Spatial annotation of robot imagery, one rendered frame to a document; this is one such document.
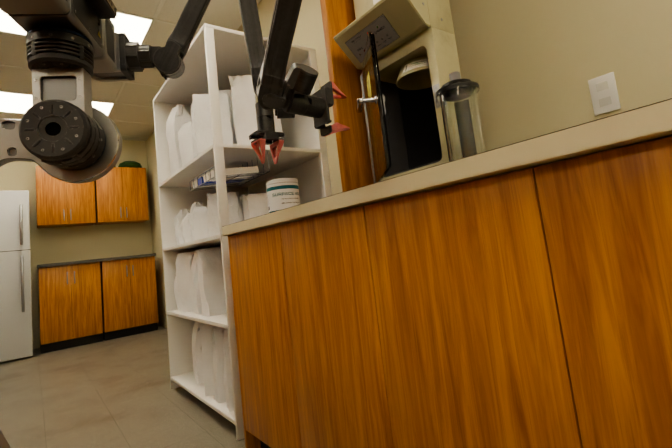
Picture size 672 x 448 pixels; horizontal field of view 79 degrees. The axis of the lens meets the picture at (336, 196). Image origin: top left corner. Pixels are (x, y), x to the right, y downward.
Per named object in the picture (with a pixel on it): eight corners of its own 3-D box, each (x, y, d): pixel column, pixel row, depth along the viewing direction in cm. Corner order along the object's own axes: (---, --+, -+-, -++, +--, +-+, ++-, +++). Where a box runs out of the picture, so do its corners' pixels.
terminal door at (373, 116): (377, 185, 140) (363, 74, 144) (389, 168, 109) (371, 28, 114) (375, 185, 140) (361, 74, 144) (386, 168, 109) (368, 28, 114)
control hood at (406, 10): (361, 70, 146) (358, 44, 147) (431, 25, 120) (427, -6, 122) (335, 65, 139) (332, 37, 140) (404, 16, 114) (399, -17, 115)
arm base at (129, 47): (129, 81, 129) (127, 45, 131) (156, 80, 131) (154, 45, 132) (120, 69, 121) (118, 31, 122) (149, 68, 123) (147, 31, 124)
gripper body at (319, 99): (329, 87, 113) (307, 82, 109) (333, 122, 111) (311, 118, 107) (316, 96, 118) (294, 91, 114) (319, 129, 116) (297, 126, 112)
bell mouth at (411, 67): (420, 93, 149) (418, 78, 150) (460, 73, 135) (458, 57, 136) (385, 86, 138) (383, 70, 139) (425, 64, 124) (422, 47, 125)
